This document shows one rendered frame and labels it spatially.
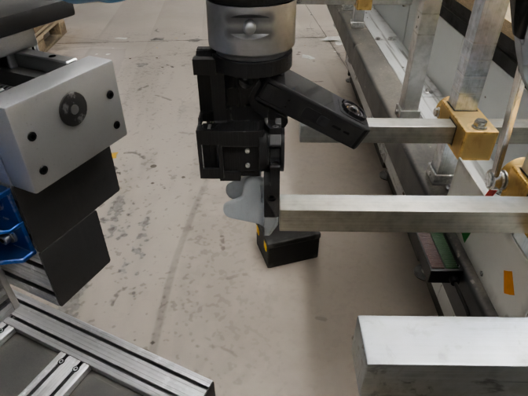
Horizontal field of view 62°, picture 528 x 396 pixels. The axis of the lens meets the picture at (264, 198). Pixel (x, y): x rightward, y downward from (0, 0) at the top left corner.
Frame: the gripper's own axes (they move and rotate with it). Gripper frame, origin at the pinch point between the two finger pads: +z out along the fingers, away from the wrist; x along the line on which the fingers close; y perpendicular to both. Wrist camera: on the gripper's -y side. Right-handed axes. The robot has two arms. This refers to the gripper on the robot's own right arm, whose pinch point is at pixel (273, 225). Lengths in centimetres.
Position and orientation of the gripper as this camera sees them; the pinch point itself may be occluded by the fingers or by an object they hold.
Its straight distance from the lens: 50.9
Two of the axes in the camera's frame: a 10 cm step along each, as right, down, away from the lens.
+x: -0.2, 5.9, -8.1
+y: -10.0, -0.1, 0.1
